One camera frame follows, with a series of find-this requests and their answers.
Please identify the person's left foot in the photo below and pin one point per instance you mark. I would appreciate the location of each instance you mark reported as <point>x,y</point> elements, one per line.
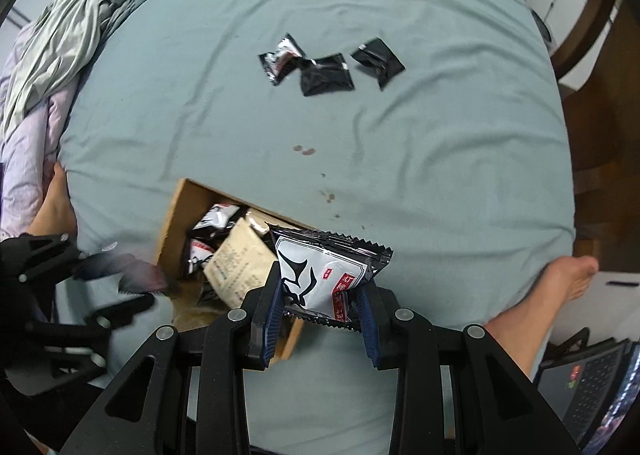
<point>55,205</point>

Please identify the black snack packet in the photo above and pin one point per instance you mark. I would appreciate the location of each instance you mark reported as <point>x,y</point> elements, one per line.
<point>326,75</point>
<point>320,275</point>
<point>377,62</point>
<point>281,59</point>
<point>200,255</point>
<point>216,220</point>

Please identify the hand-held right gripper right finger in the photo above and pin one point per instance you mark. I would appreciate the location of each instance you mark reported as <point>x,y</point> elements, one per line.
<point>368,320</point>

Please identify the teal bed sheet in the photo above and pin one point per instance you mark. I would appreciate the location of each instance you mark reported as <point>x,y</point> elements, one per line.
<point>400,160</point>

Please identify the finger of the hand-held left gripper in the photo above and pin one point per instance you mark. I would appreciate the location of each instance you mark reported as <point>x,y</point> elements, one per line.
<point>122,310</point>
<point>130,275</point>

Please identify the brown cardboard box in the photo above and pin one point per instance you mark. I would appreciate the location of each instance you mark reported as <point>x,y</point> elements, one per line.
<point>174,220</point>

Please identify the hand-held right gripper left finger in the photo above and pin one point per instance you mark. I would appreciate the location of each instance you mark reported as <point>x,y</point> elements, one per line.
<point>272,300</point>

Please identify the lilac quilt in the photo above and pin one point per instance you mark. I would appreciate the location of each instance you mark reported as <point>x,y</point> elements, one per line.
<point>30,145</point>

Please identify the wooden furniture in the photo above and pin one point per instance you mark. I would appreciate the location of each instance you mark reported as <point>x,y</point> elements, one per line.
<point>600,85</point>

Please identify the person's right leg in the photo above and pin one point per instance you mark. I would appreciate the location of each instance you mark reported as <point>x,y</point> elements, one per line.
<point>540,295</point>

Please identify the grey blanket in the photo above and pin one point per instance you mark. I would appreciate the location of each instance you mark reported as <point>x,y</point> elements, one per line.
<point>75,20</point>

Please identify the large beige snack packet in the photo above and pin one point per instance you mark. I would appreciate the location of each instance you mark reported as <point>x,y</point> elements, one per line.
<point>235,262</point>

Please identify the black laptop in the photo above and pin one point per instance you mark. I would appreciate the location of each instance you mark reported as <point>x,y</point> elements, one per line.
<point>590,385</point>

